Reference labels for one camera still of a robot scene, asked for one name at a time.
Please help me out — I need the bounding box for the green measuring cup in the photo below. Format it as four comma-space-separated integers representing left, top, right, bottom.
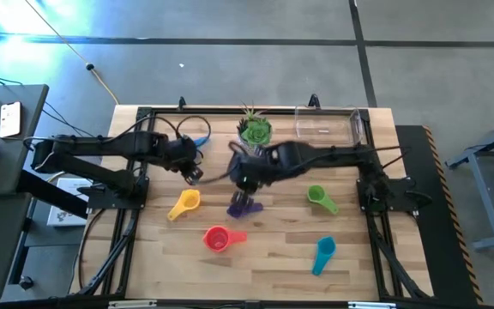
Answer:
306, 185, 340, 215

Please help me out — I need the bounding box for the succulent in white patterned pot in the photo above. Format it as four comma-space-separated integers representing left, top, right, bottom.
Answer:
236, 102, 274, 158

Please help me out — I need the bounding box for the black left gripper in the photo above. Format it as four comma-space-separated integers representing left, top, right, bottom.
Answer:
160, 135, 205, 186

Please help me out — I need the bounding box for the black desk support bar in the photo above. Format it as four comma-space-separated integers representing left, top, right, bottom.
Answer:
15, 168, 90, 220

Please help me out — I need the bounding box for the black hazard-striped floor mat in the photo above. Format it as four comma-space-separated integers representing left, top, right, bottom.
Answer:
395, 124, 485, 306

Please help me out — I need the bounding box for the yellow measuring cup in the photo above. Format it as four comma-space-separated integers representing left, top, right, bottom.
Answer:
166, 188, 202, 222

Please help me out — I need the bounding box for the clear plastic basket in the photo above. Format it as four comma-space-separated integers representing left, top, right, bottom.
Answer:
293, 105, 364, 149

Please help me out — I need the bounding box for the silver metal bracket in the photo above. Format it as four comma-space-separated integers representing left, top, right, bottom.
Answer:
108, 300, 158, 309
348, 301, 397, 309

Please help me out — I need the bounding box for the white smartphone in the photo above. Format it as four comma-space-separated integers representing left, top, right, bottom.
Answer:
0, 100, 23, 139

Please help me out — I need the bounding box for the teal measuring cup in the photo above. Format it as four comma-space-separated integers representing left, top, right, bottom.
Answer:
311, 235, 337, 276

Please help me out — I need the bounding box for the white booklet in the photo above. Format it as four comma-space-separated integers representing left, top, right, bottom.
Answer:
46, 177, 94, 227

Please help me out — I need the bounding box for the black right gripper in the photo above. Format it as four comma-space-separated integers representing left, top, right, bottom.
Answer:
228, 143, 282, 215

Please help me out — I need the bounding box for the red measuring cup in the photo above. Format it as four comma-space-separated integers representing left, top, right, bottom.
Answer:
202, 225, 248, 253

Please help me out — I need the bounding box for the purple measuring cup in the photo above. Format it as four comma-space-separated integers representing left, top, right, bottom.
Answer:
226, 197, 264, 219

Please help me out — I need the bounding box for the grey metal stand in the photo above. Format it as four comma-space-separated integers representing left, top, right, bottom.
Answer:
443, 112, 494, 252

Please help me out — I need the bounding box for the yellow floor cable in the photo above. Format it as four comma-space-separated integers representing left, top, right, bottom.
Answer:
22, 0, 121, 106

